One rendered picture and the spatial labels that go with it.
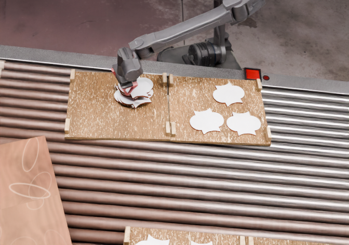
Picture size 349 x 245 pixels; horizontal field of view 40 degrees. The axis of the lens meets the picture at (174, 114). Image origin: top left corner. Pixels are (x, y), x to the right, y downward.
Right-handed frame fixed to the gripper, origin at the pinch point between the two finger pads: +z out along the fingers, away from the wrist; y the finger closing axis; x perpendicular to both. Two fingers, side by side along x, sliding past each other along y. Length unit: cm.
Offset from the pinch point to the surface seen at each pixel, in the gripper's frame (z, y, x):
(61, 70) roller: 10.1, -26.7, -17.9
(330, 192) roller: 10, 70, 56
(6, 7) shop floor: 103, -189, -14
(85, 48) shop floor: 103, -127, 27
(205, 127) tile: 7.7, 26.0, 24.9
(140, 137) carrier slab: 8.1, 20.1, -1.4
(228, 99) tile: 8.0, 16.5, 41.6
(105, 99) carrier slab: 8.2, -3.0, -6.9
